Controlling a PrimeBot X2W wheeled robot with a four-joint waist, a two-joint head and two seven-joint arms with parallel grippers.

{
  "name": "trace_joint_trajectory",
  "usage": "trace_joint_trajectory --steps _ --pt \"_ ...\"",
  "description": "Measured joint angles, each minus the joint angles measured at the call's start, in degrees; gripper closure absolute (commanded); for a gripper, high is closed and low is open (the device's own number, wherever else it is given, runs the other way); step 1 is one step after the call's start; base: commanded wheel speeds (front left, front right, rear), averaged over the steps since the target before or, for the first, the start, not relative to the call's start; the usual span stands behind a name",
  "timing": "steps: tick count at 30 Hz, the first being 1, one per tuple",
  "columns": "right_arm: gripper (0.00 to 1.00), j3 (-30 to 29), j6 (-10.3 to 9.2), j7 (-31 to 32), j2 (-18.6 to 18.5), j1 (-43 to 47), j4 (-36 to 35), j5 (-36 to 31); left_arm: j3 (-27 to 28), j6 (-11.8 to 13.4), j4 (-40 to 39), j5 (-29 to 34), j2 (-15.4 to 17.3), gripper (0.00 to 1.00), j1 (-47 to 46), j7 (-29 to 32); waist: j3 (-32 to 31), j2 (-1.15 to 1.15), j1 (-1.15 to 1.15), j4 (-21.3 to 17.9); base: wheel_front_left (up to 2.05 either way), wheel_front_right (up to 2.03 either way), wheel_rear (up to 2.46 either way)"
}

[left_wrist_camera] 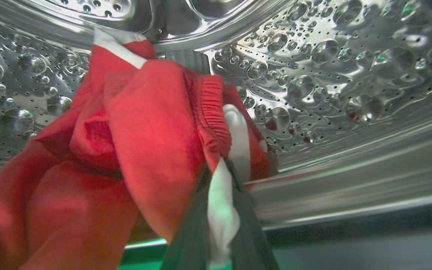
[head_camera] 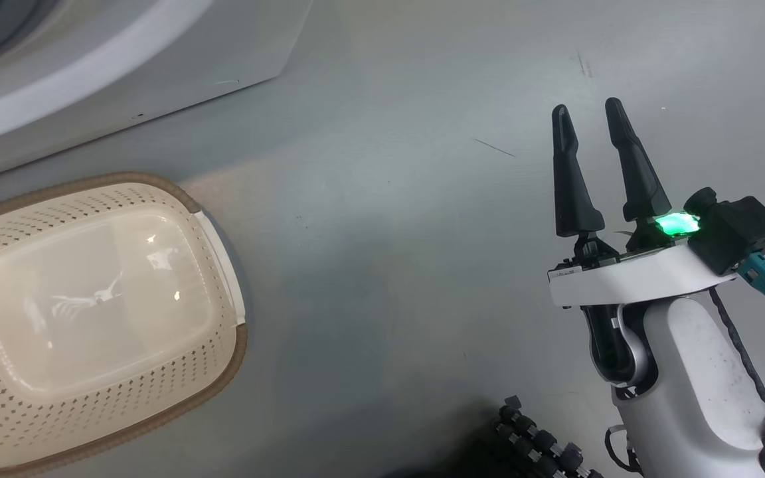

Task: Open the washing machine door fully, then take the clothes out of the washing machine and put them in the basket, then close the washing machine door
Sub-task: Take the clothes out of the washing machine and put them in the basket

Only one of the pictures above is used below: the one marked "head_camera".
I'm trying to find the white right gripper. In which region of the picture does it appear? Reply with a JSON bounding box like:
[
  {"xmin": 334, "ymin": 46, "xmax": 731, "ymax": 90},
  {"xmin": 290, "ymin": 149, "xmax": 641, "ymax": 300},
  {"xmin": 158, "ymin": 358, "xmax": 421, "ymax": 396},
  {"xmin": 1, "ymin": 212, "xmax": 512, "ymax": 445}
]
[{"xmin": 547, "ymin": 98, "xmax": 738, "ymax": 309}]

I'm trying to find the cream perforated laundry basket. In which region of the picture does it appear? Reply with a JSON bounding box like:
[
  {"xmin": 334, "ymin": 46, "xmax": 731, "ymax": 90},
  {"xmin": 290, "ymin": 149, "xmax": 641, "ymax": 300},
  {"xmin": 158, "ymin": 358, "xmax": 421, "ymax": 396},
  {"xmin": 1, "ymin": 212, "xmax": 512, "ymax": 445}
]
[{"xmin": 0, "ymin": 171, "xmax": 249, "ymax": 477}]

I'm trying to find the white washing machine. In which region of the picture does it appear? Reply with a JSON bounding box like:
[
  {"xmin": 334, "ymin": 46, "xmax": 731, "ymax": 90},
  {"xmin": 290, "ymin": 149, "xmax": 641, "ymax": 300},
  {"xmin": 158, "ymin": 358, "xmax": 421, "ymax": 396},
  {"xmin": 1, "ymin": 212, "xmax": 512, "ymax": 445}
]
[{"xmin": 0, "ymin": 0, "xmax": 313, "ymax": 187}]

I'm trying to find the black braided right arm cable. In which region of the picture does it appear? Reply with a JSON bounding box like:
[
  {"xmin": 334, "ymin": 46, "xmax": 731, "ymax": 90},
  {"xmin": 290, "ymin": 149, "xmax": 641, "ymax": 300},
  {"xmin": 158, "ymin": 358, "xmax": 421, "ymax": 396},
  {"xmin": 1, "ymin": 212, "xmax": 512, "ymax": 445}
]
[{"xmin": 708, "ymin": 285, "xmax": 765, "ymax": 478}]

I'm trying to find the black ribbed cable conduit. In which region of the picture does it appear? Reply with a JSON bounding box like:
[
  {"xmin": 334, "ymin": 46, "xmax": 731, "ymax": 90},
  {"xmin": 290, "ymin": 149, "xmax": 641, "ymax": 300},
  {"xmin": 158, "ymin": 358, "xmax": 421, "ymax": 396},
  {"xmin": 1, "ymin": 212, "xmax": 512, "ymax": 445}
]
[{"xmin": 489, "ymin": 395, "xmax": 604, "ymax": 478}]

